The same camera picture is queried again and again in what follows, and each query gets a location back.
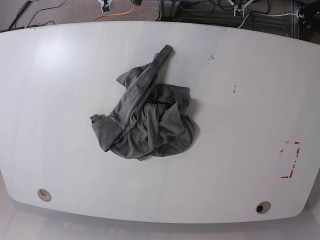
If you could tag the white power strip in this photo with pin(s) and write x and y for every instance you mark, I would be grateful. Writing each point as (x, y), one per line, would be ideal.
(300, 14)

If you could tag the left table cable grommet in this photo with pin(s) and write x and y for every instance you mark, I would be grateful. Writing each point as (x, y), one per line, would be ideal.
(44, 195)

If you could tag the right table cable grommet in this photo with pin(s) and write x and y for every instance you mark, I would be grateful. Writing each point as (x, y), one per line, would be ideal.
(263, 207)

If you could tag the table cable grommet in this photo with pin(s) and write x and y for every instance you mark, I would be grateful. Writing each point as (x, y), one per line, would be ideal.
(44, 195)
(263, 207)

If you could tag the aluminium frame stand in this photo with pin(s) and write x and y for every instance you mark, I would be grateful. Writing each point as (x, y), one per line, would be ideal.
(167, 8)

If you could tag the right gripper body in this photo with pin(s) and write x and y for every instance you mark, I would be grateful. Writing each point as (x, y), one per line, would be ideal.
(106, 5)

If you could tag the grey t-shirt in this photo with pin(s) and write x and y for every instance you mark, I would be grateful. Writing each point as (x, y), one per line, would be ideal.
(149, 118)

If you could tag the red tape rectangle marking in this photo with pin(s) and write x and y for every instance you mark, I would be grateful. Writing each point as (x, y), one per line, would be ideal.
(288, 157)

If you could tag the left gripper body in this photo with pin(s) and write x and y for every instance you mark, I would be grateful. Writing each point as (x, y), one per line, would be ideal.
(239, 6)

